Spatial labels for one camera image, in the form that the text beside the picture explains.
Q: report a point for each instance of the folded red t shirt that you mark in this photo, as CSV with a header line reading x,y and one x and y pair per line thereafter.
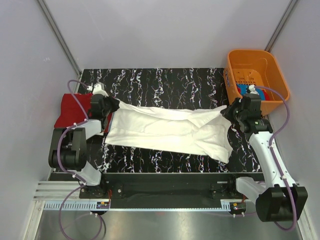
x,y
74,109

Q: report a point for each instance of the grey slotted cable duct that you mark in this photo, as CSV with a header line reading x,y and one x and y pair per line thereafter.
x,y
119,206

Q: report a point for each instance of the left corner aluminium post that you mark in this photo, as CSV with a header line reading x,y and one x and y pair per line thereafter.
x,y
58,35

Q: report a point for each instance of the blue t shirt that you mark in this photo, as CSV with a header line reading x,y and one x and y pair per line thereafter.
x,y
242,89

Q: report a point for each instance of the right corner aluminium post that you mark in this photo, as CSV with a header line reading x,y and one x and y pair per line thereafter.
x,y
281,24

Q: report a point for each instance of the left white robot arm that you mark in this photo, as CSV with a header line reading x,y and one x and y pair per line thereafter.
x,y
68,152

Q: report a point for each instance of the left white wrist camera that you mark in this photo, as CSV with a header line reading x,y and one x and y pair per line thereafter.
x,y
98,88

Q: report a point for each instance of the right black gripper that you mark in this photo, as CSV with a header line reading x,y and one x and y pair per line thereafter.
x,y
226,112

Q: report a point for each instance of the orange plastic basket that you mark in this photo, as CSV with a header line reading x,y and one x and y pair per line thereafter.
x,y
255,67

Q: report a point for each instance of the corner aluminium post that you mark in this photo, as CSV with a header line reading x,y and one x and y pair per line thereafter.
x,y
281,24
58,35

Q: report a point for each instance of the folded grey t shirt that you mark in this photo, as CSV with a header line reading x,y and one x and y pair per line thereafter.
x,y
110,122

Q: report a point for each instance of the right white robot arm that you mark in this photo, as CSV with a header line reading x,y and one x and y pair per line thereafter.
x,y
279,199

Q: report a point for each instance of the red t shirt in basket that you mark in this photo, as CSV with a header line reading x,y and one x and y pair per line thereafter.
x,y
266,96

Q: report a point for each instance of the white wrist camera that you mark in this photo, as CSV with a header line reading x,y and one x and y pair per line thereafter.
x,y
98,88
251,89

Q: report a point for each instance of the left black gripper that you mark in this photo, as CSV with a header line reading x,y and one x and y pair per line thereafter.
x,y
115,103

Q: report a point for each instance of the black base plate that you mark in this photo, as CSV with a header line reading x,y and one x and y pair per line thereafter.
x,y
175,188

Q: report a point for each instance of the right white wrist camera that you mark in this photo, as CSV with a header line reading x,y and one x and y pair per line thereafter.
x,y
251,89

